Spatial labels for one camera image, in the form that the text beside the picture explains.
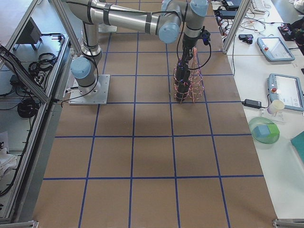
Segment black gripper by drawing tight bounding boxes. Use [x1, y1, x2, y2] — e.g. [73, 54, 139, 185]
[181, 33, 199, 62]

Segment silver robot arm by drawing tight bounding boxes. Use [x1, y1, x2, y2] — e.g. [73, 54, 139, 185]
[67, 0, 209, 100]

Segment dark wine bottle far slot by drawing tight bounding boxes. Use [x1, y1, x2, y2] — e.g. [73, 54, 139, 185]
[175, 58, 190, 85]

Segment dark wine bottle slot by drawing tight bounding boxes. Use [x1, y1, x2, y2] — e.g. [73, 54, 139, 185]
[176, 79, 190, 103]
[175, 58, 190, 85]

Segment dark wine bottle near slot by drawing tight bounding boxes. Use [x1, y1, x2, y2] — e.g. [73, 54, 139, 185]
[176, 79, 190, 103]

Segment upper teach pendant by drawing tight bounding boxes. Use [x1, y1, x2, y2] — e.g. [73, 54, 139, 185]
[257, 37, 295, 62]

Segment teach pendant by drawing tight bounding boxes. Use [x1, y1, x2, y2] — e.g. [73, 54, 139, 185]
[257, 37, 295, 62]
[267, 73, 304, 112]

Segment black power adapter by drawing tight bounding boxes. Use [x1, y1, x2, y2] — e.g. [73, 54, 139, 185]
[242, 99, 262, 109]

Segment white paper cup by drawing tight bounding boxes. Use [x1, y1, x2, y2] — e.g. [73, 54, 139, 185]
[267, 100, 285, 115]

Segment lower teach pendant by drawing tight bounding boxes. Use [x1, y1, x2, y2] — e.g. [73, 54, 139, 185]
[267, 73, 304, 112]

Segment blue foam cube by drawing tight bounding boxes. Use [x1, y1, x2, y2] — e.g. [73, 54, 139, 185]
[252, 125, 269, 138]

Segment green glass bowl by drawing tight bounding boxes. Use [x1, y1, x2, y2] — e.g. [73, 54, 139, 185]
[248, 117, 280, 144]

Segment green foam cube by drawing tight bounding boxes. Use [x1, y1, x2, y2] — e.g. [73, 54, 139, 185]
[267, 123, 280, 137]

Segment teal book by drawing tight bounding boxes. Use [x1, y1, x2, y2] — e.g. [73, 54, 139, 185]
[291, 132, 304, 161]

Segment black box on stand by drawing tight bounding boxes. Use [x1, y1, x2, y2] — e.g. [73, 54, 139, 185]
[13, 17, 42, 50]

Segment copper wire wine basket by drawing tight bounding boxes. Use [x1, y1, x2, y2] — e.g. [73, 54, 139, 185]
[172, 47, 205, 104]

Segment aluminium frame post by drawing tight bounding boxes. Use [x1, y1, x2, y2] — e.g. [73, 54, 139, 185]
[222, 0, 251, 54]

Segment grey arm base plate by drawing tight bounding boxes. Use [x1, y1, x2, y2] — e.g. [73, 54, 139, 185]
[98, 23, 117, 33]
[68, 75, 110, 105]

